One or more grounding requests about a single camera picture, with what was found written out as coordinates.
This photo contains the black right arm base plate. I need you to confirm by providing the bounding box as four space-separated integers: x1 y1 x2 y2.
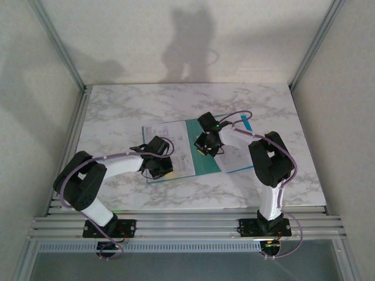
238 218 292 238

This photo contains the aluminium frame post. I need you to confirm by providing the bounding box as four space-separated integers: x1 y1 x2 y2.
288 0 348 91
28 0 87 92

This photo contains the aluminium side rail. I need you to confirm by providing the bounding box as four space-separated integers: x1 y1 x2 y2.
43 84 94 217

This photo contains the blue plastic file sheet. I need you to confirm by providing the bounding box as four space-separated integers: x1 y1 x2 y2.
216 115 255 174

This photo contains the aluminium frame leg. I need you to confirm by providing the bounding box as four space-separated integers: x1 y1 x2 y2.
333 239 363 281
11 239 39 281

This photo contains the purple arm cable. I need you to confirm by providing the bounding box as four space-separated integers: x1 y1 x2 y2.
59 137 176 261
218 110 304 259

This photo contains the white paper sheet with drawings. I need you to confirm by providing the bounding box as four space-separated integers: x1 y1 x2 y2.
216 116 254 173
142 120 196 180

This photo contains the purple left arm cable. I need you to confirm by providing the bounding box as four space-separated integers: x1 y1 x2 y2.
59 137 176 261

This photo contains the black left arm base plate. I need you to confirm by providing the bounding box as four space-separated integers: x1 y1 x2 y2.
83 218 138 238

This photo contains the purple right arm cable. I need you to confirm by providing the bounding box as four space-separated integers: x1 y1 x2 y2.
218 110 304 259

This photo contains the grey slotted cable duct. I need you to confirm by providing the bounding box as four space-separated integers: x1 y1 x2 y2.
37 241 262 253

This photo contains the aluminium mounting rail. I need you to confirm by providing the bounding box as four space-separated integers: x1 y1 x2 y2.
27 211 347 241

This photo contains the black controller board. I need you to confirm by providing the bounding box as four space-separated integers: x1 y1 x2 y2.
259 238 282 260
96 240 125 261

